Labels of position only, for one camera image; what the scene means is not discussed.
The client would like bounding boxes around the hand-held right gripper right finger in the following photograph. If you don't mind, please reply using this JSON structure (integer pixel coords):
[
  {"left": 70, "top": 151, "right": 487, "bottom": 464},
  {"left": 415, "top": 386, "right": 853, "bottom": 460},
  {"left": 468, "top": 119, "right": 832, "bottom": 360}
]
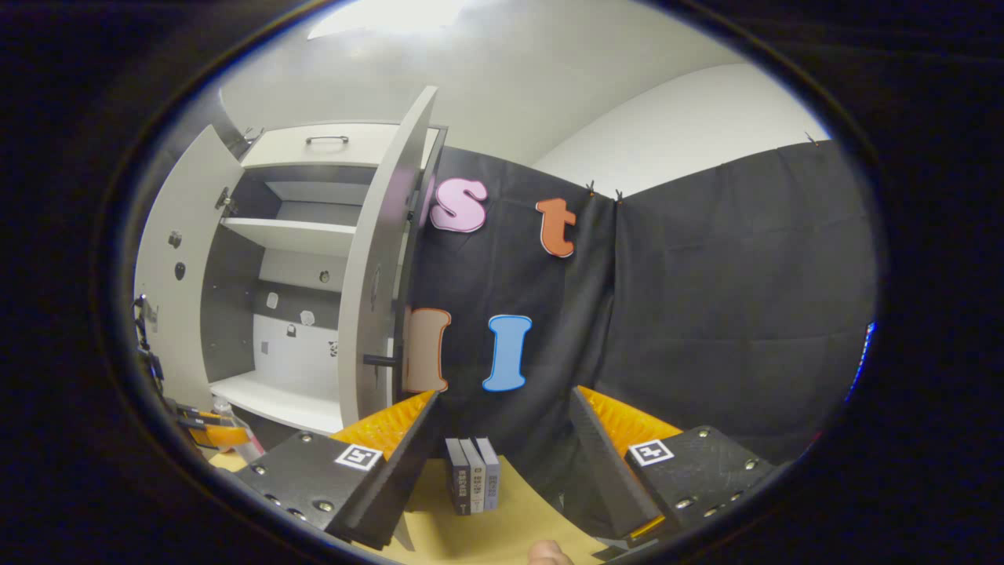
[{"left": 568, "top": 385, "right": 779, "bottom": 550}]

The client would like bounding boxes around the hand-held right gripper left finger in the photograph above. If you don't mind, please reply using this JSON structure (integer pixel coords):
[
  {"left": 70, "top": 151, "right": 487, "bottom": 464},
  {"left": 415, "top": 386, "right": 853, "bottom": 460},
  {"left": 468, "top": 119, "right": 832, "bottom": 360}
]
[{"left": 213, "top": 390, "right": 445, "bottom": 552}]

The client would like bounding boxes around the white door with camera sticker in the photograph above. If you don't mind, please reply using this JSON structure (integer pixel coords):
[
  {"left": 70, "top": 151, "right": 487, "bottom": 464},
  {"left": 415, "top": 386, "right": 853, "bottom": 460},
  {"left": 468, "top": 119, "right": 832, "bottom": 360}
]
[{"left": 133, "top": 124, "right": 246, "bottom": 413}]

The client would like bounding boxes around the white and grey cabinet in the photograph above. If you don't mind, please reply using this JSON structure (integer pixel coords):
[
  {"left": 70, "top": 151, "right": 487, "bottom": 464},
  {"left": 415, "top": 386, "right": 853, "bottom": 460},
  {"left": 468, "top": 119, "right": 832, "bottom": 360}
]
[{"left": 200, "top": 122, "right": 449, "bottom": 440}]

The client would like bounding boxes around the white door with cat sticker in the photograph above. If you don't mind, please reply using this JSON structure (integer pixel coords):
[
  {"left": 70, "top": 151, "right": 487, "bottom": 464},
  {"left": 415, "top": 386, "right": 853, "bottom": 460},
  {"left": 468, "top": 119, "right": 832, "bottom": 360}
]
[{"left": 336, "top": 85, "right": 440, "bottom": 428}]

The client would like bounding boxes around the white cabinet drawer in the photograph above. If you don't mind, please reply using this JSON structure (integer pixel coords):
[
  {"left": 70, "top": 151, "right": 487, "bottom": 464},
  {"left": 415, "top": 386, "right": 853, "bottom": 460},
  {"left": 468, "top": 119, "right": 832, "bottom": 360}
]
[{"left": 239, "top": 122, "right": 440, "bottom": 170}]

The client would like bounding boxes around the light grey book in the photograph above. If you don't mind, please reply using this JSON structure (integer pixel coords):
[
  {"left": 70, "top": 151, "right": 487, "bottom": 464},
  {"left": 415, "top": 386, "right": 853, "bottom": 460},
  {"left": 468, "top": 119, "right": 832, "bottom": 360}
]
[{"left": 459, "top": 438, "right": 487, "bottom": 514}]

